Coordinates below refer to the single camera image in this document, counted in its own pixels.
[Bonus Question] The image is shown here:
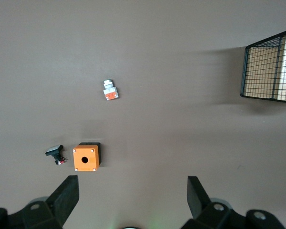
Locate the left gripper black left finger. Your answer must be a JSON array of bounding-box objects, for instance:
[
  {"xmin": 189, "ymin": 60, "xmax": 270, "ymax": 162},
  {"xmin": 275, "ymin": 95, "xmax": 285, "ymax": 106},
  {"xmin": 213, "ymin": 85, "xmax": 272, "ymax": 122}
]
[{"xmin": 0, "ymin": 175, "xmax": 80, "ymax": 229}]

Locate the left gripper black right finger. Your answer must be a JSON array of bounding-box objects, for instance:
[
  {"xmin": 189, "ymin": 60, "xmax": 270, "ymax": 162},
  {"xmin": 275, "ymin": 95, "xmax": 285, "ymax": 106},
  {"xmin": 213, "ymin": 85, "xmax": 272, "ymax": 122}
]
[{"xmin": 181, "ymin": 176, "xmax": 286, "ymax": 229}]

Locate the black pushbutton with white cap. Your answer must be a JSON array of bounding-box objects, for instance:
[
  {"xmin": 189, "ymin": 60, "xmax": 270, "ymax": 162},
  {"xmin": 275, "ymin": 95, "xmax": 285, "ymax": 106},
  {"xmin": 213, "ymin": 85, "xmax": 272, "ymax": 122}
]
[{"xmin": 45, "ymin": 145, "xmax": 67, "ymax": 166}]

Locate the brown table cover sheet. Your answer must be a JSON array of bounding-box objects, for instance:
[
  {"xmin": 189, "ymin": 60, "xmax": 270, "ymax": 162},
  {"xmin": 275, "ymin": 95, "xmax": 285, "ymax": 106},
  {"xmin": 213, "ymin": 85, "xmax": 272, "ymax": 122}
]
[{"xmin": 0, "ymin": 0, "xmax": 286, "ymax": 229}]

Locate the orange button enclosure box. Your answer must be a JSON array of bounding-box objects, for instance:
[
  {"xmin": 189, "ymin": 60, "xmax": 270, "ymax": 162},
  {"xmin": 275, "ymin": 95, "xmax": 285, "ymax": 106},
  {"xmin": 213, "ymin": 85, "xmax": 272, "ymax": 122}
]
[{"xmin": 72, "ymin": 142, "xmax": 102, "ymax": 172}]

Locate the small white orange switch module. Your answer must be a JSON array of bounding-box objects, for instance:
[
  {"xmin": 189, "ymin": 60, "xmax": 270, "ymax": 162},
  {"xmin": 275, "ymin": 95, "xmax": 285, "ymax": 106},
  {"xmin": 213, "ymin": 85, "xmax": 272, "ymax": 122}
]
[{"xmin": 102, "ymin": 79, "xmax": 120, "ymax": 102}]

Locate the wire basket with wooden board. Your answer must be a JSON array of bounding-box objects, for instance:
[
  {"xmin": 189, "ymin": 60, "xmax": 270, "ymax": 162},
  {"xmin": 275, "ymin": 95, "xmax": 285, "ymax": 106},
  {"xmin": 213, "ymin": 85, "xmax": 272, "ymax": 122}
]
[{"xmin": 240, "ymin": 26, "xmax": 286, "ymax": 104}]

